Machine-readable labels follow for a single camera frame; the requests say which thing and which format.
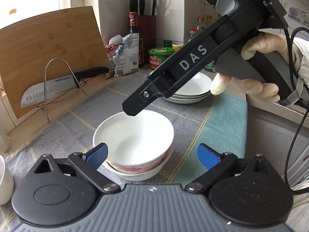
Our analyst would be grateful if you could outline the white plate with food stain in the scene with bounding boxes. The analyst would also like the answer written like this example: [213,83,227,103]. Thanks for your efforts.
[171,91,210,100]

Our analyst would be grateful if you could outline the white plate fruit motif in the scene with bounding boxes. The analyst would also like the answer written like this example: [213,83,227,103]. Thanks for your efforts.
[164,95,209,104]

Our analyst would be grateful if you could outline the white bowl pink flowers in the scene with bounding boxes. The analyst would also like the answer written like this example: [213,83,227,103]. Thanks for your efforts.
[93,110,174,174]

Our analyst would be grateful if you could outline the gloved right hand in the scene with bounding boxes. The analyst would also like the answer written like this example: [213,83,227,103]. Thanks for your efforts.
[211,32,294,104]

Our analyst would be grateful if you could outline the grey checked dish mat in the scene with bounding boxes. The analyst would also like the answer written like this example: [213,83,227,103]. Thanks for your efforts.
[4,71,218,185]

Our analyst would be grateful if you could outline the teal cloth mat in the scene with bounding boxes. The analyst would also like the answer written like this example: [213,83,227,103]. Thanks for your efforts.
[166,94,248,186]

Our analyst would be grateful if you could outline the white salt bag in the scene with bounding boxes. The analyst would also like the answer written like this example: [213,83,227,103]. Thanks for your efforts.
[113,33,139,77]

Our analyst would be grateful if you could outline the green lid sauce jar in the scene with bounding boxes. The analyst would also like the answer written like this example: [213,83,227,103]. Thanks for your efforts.
[148,47,173,70]

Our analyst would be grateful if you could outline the yellow lid jar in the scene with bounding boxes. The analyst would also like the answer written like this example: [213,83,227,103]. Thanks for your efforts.
[172,43,183,52]

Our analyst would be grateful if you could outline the clear glass bottle red cap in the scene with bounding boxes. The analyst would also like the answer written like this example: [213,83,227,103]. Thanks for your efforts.
[184,28,197,44]

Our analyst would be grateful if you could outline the red white seasoning bag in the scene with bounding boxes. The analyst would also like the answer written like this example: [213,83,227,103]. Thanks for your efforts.
[105,35,123,71]

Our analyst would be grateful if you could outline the dark knife block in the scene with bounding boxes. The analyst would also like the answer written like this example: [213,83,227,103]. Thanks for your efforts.
[137,0,157,64]

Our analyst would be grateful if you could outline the dark soy sauce bottle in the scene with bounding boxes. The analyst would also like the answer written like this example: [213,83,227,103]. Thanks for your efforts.
[129,0,144,68]

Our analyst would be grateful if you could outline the bamboo cutting board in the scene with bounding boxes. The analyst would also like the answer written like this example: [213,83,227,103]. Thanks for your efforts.
[1,6,110,118]

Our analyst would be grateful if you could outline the metal wire board rack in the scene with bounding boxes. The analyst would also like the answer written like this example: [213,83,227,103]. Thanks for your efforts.
[39,58,87,123]

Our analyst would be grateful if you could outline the santoku knife black handle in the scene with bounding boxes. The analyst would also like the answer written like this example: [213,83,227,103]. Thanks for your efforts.
[20,67,110,108]

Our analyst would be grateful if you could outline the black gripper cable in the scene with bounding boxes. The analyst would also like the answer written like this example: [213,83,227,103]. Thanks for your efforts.
[282,26,309,195]

